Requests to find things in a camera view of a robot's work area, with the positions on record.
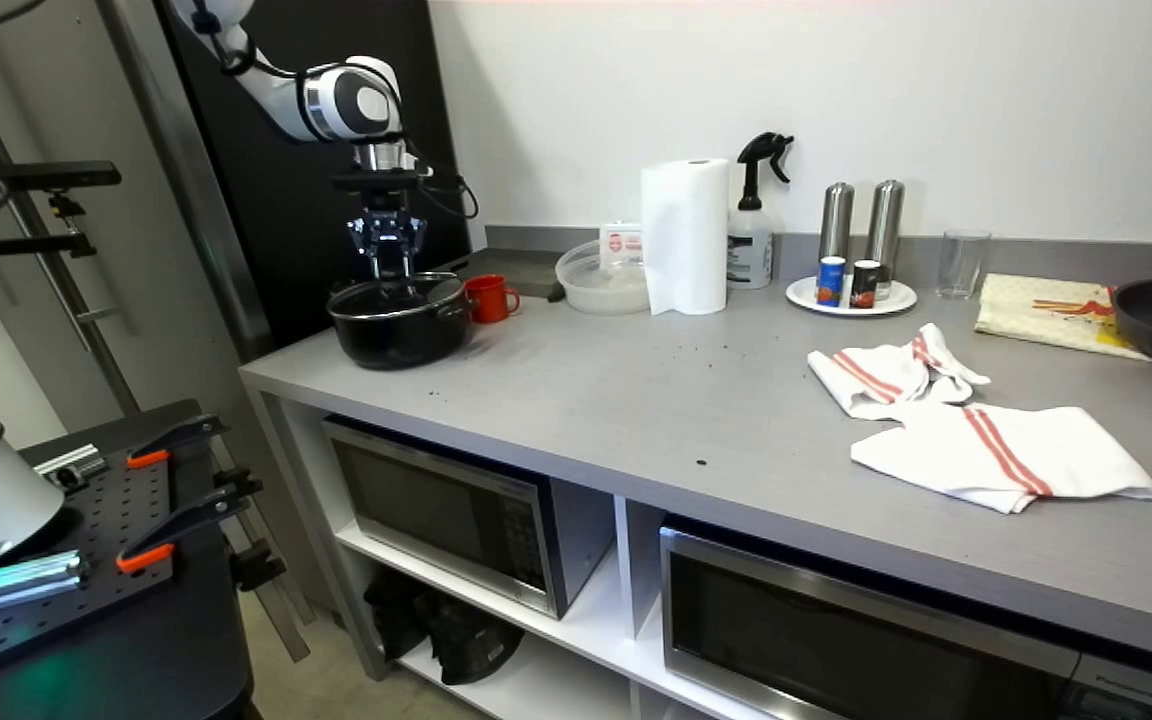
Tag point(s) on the black cooking pot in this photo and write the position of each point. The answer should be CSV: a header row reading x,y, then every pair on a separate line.
x,y
396,341

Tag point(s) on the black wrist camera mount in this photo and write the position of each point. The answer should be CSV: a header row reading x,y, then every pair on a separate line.
x,y
383,185

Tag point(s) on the small white red label box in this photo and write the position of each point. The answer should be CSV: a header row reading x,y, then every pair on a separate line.
x,y
620,244

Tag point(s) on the small steel microwave oven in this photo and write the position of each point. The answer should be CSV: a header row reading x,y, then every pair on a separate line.
x,y
443,513

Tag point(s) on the glowing light strip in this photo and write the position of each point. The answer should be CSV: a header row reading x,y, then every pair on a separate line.
x,y
9,586

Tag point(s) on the wide steel microwave oven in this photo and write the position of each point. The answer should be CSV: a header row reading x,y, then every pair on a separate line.
x,y
870,643

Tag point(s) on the blue can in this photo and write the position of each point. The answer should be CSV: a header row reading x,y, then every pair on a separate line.
x,y
831,282

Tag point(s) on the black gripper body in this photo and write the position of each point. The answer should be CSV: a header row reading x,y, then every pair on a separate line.
x,y
388,225

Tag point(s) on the black bag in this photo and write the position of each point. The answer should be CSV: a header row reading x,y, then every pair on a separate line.
x,y
461,643

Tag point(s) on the clear plastic bowl container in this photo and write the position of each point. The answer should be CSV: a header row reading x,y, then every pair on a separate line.
x,y
597,285

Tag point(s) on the clear drinking glass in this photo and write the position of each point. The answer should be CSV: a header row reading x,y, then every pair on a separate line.
x,y
962,265

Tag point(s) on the stainless steel shaker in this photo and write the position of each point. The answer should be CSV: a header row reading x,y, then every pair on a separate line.
x,y
836,220
884,220

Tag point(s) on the dark red jar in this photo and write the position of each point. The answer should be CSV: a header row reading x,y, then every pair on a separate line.
x,y
867,285

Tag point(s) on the crumpled white red-striped towel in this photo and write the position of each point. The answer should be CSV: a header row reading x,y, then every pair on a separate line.
x,y
891,374

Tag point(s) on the black camera stand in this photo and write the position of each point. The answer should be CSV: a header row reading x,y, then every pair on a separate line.
x,y
43,174

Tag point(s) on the folded white red-striped towel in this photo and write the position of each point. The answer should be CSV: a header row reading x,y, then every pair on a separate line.
x,y
1001,461

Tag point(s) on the white round plate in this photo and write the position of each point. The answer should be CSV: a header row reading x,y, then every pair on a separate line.
x,y
898,298

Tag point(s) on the grey leaning metal bar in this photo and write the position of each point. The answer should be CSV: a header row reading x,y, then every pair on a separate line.
x,y
268,602

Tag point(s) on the black perforated work table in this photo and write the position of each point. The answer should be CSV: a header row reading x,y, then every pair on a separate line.
x,y
97,643

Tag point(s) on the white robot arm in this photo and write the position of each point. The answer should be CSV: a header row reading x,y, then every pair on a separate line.
x,y
339,103

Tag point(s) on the yellow board with red print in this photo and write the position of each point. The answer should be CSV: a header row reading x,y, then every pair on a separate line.
x,y
1043,313

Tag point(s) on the red mug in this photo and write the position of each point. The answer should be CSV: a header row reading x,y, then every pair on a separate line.
x,y
484,298

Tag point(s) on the black orange bar clamp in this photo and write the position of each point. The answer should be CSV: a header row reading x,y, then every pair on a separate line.
x,y
191,523
171,446

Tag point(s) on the spray bottle black trigger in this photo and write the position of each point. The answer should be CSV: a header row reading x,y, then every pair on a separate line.
x,y
750,244

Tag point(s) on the glass lid with black knob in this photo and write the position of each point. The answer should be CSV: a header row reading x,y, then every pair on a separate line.
x,y
438,293

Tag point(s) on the white paper towel roll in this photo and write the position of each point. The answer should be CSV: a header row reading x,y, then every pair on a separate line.
x,y
687,242

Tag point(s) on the silver metal bracket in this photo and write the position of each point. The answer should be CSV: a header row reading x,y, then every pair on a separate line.
x,y
69,465

